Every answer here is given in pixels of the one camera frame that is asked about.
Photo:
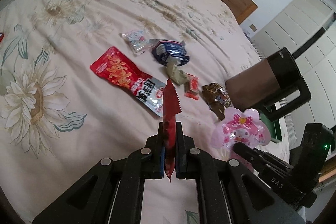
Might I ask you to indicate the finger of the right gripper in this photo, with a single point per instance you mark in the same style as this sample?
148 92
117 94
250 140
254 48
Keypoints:
247 153

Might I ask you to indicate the small red candy wrapper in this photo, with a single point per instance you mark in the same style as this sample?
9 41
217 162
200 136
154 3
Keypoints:
192 87

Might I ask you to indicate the blue white snack bag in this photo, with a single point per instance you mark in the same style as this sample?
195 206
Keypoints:
165 51

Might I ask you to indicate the brown gold oatmeal bag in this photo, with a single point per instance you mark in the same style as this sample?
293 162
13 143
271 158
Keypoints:
217 98

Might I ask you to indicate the floral beige bedspread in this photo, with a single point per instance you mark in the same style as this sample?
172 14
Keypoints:
68 96

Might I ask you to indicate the black brown electric kettle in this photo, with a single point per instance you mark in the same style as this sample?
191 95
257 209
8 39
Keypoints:
274 86

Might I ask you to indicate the white wardrobe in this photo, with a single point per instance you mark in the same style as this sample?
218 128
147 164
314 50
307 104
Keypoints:
307 29

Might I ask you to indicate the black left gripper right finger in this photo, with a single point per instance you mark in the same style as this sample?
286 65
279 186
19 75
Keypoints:
184 160

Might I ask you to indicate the green tray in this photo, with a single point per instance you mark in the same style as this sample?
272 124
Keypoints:
273 125

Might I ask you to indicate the small red snack packet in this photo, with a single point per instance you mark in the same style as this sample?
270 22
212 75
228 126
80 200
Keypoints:
171 107

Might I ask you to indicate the beige green candy packet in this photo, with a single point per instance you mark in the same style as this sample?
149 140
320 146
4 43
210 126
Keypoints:
176 74

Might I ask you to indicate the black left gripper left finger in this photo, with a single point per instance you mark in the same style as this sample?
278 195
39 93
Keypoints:
154 163

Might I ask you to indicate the clear cartoon candy packet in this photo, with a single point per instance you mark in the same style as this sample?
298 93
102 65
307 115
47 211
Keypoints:
137 41

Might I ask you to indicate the large red spicy snack bag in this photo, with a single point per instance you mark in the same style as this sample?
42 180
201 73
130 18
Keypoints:
119 70

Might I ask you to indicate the pink cartoon snack packet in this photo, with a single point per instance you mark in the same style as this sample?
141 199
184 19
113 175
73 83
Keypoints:
240 127

